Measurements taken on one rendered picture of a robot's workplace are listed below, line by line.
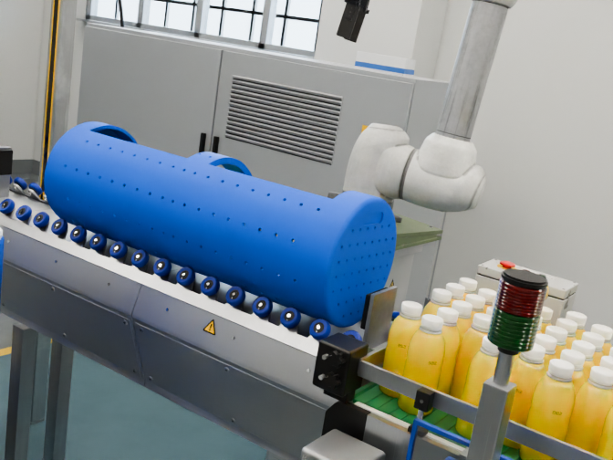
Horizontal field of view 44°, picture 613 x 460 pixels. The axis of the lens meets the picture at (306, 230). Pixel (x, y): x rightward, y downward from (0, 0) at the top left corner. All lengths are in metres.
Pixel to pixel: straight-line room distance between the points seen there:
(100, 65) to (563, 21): 2.51
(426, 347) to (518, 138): 3.07
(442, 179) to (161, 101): 2.28
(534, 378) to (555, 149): 3.02
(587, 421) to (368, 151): 1.12
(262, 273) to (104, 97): 3.01
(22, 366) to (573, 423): 1.55
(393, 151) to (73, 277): 0.93
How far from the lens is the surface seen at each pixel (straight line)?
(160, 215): 1.75
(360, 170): 2.21
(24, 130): 7.22
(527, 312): 1.07
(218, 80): 3.86
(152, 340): 1.86
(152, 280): 1.84
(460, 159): 2.15
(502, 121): 4.41
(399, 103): 3.24
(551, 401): 1.32
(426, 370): 1.40
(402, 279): 2.33
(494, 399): 1.12
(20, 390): 2.38
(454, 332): 1.45
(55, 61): 2.72
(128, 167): 1.85
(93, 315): 2.01
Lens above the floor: 1.52
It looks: 14 degrees down
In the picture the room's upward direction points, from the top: 9 degrees clockwise
